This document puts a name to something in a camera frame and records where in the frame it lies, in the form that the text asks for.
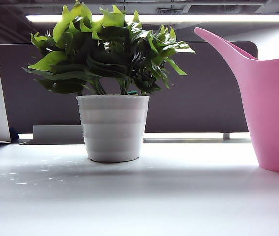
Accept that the pink plastic watering can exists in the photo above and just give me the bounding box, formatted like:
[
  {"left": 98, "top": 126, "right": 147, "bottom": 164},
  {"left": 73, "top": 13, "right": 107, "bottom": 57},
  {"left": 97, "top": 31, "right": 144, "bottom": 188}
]
[{"left": 193, "top": 26, "right": 279, "bottom": 176}]

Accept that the white ribbed plant pot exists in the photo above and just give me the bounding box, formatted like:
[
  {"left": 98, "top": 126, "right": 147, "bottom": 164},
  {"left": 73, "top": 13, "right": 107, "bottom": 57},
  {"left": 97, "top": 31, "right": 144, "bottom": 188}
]
[{"left": 76, "top": 94, "right": 150, "bottom": 163}]

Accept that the green leafy plant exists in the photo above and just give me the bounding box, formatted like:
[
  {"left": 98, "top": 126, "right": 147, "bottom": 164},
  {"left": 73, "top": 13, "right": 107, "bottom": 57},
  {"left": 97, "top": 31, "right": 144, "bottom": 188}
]
[{"left": 22, "top": 0, "right": 196, "bottom": 96}]

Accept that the grey desk partition panel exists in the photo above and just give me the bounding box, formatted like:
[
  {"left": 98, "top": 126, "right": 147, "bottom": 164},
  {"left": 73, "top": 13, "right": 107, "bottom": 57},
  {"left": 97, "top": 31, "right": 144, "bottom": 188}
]
[{"left": 0, "top": 41, "right": 258, "bottom": 134}]

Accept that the long ceiling light strip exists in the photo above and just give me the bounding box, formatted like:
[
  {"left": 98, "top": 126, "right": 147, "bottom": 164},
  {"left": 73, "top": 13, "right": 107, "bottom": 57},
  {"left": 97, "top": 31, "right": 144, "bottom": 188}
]
[{"left": 25, "top": 14, "right": 279, "bottom": 24}]

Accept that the small blue object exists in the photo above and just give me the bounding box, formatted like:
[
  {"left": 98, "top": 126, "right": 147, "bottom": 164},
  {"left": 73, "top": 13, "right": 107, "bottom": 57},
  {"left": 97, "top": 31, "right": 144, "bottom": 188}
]
[{"left": 9, "top": 126, "right": 19, "bottom": 143}]

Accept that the white tablet stand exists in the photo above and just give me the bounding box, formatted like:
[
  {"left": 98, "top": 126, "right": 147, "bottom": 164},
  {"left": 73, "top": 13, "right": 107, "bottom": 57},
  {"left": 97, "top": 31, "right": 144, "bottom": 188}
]
[{"left": 0, "top": 72, "right": 12, "bottom": 143}]

